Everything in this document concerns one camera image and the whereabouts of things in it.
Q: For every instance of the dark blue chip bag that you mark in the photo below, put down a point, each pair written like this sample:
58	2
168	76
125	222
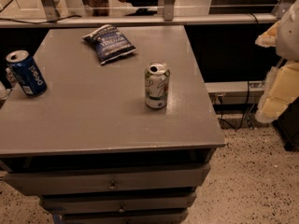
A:
110	43

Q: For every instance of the grey drawer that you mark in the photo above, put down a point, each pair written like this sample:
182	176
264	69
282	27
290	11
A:
119	203
162	216
105	180

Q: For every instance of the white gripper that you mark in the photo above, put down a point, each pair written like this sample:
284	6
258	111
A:
290	34

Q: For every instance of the metal frame rail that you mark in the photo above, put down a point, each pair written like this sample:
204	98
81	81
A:
73	13

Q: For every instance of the top grey drawer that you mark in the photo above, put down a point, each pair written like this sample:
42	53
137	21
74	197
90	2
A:
105	180

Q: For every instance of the clear plastic bottle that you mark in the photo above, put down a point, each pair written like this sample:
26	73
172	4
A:
10	77

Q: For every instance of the white green 7up can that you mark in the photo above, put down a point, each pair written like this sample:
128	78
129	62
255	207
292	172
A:
157	76

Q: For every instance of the grey drawer cabinet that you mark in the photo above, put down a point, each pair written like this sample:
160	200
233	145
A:
94	116

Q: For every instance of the middle grey drawer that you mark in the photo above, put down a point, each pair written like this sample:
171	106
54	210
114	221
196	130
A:
119	203

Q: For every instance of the bottom grey drawer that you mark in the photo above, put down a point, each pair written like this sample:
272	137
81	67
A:
162	216

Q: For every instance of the blue pepsi can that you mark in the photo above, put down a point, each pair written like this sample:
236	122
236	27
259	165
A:
25	70

